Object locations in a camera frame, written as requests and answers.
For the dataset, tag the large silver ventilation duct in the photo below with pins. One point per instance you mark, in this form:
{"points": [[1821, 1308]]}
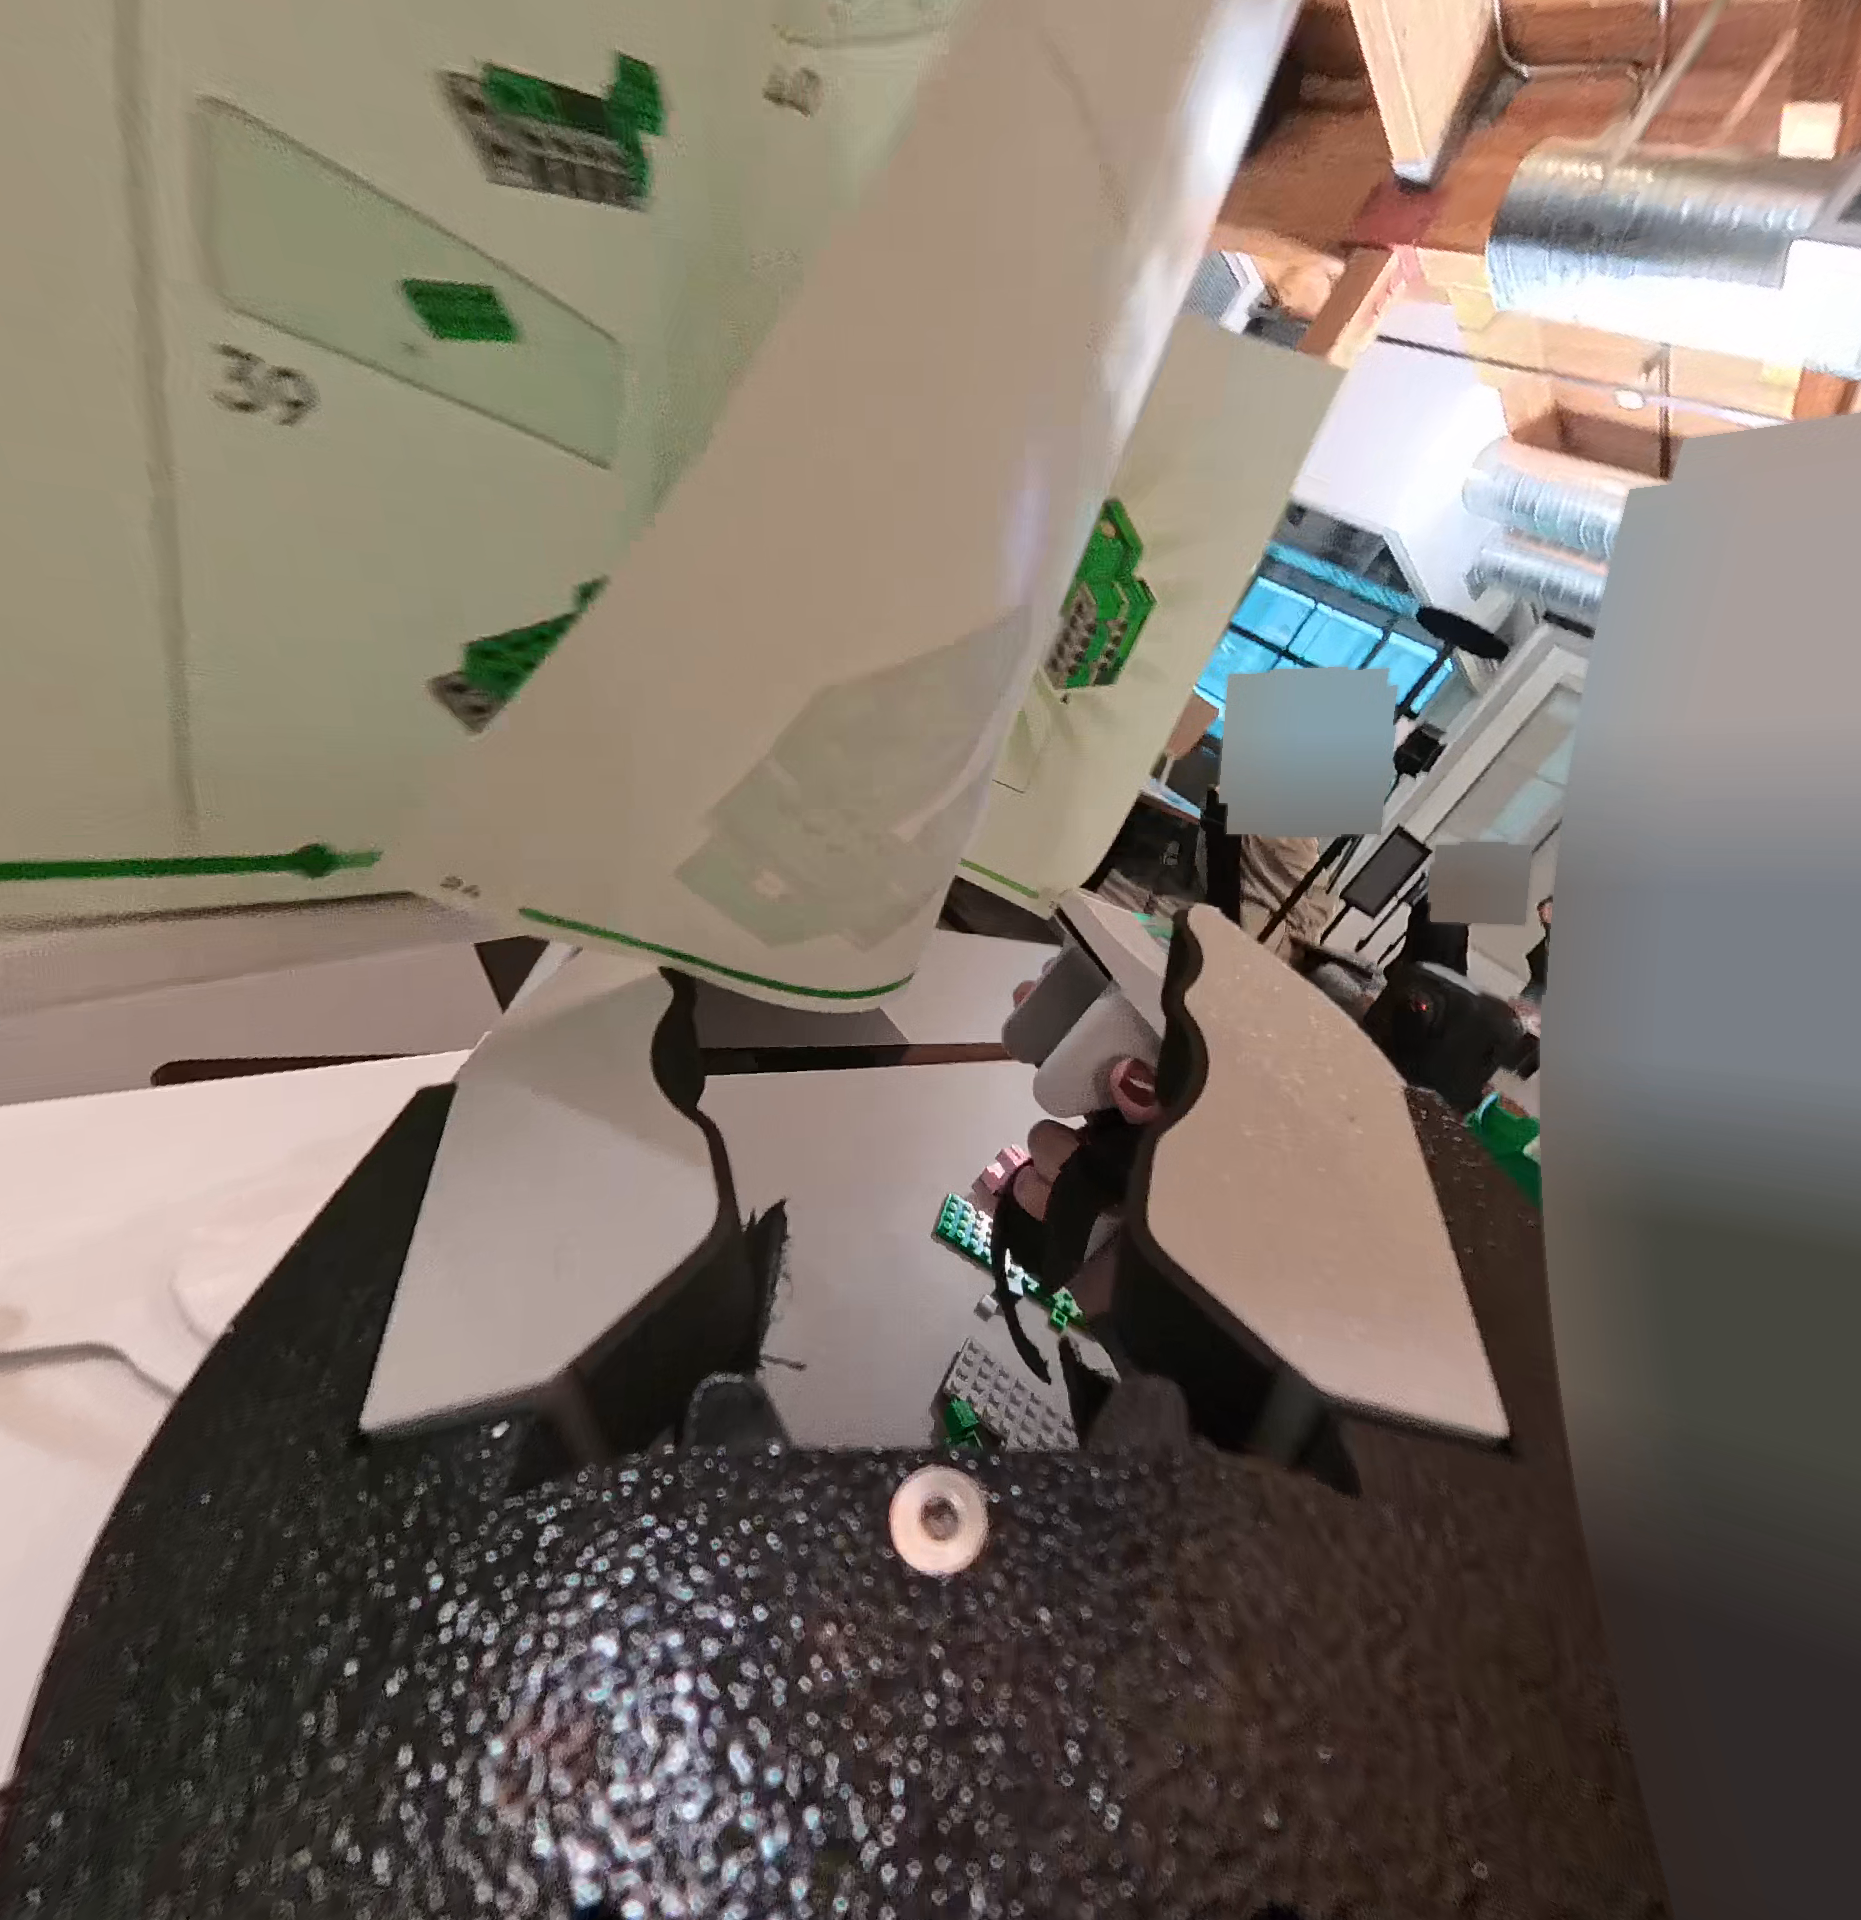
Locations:
{"points": [[1648, 240]]}

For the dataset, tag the green studded brick plate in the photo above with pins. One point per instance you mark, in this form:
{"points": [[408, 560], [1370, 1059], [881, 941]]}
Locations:
{"points": [[963, 1228]]}

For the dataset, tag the grey studded brick plate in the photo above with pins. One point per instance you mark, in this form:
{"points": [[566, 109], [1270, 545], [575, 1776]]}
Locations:
{"points": [[1005, 1388]]}

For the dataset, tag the person's right hand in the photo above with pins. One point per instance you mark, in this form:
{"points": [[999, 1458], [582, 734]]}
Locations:
{"points": [[1042, 1167]]}

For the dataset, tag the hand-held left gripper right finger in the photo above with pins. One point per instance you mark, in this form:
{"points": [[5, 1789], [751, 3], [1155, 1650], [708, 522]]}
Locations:
{"points": [[1305, 1200]]}

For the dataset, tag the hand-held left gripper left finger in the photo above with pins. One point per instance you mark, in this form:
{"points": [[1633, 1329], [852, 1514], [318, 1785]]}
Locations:
{"points": [[555, 1200]]}

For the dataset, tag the brick building instruction booklet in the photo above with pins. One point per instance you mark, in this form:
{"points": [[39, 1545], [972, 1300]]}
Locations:
{"points": [[346, 525]]}

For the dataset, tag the small silver ventilation duct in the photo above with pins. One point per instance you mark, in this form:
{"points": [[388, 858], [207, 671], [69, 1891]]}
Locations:
{"points": [[1544, 496], [1539, 577]]}

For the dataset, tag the black monitor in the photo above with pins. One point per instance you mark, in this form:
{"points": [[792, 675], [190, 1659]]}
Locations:
{"points": [[1386, 872]]}

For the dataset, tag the pink brick pig figure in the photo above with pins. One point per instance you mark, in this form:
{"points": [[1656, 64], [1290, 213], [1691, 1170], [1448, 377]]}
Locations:
{"points": [[1008, 1167]]}

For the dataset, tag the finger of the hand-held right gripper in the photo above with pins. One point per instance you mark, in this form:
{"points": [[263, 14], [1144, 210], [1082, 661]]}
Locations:
{"points": [[1117, 938]]}

